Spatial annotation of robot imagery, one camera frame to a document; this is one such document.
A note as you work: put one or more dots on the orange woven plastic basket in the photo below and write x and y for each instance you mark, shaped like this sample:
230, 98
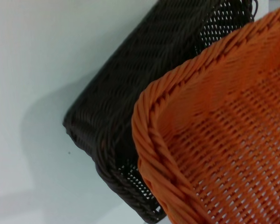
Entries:
224, 140

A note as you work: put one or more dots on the dark brown woven basket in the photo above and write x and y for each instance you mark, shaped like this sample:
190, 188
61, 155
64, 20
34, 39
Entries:
119, 93
214, 37

